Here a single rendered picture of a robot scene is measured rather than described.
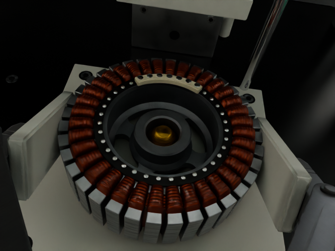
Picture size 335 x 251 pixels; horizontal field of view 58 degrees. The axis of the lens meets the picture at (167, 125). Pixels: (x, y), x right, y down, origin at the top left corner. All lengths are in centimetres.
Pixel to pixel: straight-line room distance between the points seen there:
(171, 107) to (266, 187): 8
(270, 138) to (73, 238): 12
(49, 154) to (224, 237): 10
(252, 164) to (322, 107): 13
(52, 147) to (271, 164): 11
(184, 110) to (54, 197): 9
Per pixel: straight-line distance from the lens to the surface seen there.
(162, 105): 20
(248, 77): 24
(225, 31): 28
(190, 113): 20
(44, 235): 18
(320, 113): 28
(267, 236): 19
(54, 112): 16
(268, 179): 16
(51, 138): 16
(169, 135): 17
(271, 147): 16
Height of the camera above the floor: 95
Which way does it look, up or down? 52 degrees down
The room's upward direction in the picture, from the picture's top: 10 degrees clockwise
